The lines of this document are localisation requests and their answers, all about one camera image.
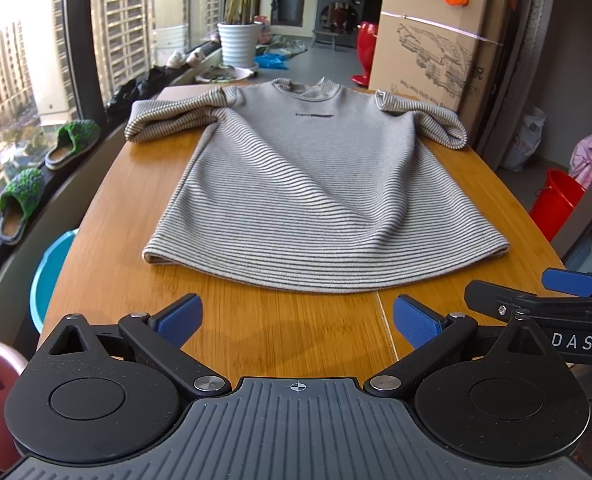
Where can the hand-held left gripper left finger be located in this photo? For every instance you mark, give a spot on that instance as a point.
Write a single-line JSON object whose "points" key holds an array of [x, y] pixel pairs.
{"points": [[178, 322]]}

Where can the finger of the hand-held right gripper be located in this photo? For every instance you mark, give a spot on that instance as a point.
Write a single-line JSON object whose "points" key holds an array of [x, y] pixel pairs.
{"points": [[570, 282], [490, 297]]}

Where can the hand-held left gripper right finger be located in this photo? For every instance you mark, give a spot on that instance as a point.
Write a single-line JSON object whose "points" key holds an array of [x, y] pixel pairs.
{"points": [[415, 322]]}

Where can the grey striped shirt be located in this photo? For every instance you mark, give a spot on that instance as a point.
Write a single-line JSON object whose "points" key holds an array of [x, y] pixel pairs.
{"points": [[306, 185]]}

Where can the red plastic bucket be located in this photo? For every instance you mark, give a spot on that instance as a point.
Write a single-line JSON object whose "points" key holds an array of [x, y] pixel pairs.
{"points": [[555, 205]]}

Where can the blue plastic basin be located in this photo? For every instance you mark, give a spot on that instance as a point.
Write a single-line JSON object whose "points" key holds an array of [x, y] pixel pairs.
{"points": [[48, 280]]}

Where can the white plastic bag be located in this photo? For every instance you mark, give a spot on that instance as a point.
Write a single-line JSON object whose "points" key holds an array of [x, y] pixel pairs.
{"points": [[525, 140]]}

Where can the green knitted slipper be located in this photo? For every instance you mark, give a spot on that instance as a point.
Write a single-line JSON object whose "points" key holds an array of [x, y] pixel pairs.
{"points": [[21, 195], [76, 135]]}

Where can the black shoe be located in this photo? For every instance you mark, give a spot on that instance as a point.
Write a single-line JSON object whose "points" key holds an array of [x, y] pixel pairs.
{"points": [[123, 95], [153, 82]]}

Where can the large cardboard box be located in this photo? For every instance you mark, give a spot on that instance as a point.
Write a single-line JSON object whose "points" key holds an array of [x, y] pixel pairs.
{"points": [[425, 60]]}

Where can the pale basin with seedlings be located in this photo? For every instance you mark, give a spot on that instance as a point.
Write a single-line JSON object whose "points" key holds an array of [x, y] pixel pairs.
{"points": [[223, 76]]}

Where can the blue plastic bag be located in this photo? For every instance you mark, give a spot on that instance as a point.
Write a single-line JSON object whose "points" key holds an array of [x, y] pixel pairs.
{"points": [[271, 61]]}

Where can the red plastic stool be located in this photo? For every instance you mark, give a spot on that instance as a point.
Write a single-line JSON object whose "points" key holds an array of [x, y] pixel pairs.
{"points": [[365, 50]]}

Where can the white ribbed plant pot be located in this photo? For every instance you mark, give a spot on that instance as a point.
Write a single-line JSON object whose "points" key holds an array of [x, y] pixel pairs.
{"points": [[238, 42]]}

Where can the grey-green cloth pile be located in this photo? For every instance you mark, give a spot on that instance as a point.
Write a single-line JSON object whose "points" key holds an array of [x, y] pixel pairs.
{"points": [[286, 47]]}

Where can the pink patterned bag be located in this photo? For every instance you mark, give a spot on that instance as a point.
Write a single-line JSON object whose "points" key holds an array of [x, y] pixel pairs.
{"points": [[262, 29]]}

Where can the dark cabinet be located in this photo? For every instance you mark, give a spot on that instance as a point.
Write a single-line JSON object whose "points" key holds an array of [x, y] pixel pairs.
{"points": [[341, 17]]}

